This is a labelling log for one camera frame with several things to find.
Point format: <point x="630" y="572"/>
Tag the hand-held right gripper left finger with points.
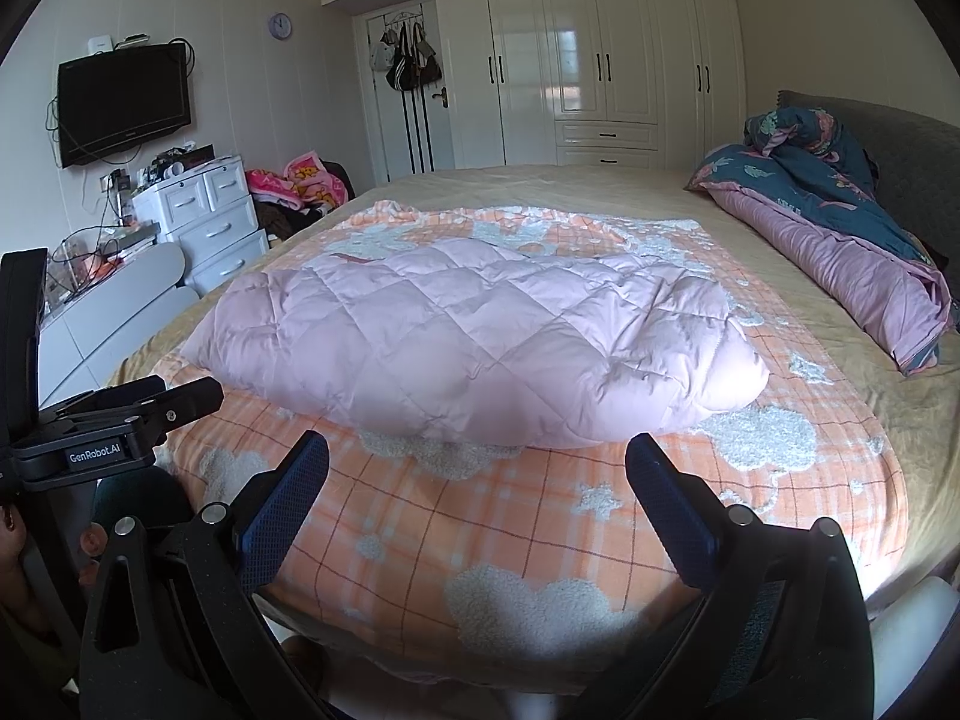
<point x="285" y="499"/>

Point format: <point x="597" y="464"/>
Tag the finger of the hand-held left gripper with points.
<point x="135" y="390"/>
<point x="191" y="397"/>

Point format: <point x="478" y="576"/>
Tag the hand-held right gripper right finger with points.
<point x="667" y="502"/>

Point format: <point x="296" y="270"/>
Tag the pink quilted jacket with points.
<point x="487" y="330"/>

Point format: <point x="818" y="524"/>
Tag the dark clothes pile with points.
<point x="289" y="221"/>

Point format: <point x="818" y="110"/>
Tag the person's left hand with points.
<point x="11" y="540"/>

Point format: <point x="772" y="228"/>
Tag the white rounded desk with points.
<point x="112" y="315"/>

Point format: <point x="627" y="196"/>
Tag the clear plastic container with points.
<point x="82" y="262"/>

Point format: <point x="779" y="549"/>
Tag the grey set-top box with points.
<point x="135" y="236"/>

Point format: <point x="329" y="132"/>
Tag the white drawer cabinet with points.
<point x="210" y="232"/>

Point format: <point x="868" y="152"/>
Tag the orange plaid blanket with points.
<point x="487" y="525"/>

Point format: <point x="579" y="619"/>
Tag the dark box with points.
<point x="201" y="155"/>

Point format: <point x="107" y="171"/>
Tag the pink cartoon blanket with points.
<point x="307" y="176"/>

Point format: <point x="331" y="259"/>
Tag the black chair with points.
<point x="337" y="176"/>

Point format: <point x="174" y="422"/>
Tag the white rounded object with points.
<point x="907" y="622"/>

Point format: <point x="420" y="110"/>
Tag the black television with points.
<point x="124" y="101"/>

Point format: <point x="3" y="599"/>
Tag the white door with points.
<point x="382" y="127"/>

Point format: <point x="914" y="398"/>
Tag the small grey device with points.
<point x="133" y="37"/>

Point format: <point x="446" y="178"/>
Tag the blue floral quilt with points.
<point x="795" y="157"/>

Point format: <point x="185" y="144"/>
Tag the white hanging bag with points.
<point x="382" y="56"/>

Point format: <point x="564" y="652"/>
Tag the black hanging bag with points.
<point x="400" y="64"/>

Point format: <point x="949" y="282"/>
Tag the brown hanging bag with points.
<point x="429" y="60"/>

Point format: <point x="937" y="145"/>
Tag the grey bed headboard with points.
<point x="900" y="142"/>

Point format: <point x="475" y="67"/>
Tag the white wardrobe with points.
<point x="637" y="52"/>

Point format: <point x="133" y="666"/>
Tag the white wall box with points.
<point x="99" y="43"/>

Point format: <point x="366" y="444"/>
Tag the purple wall clock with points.
<point x="279" y="25"/>

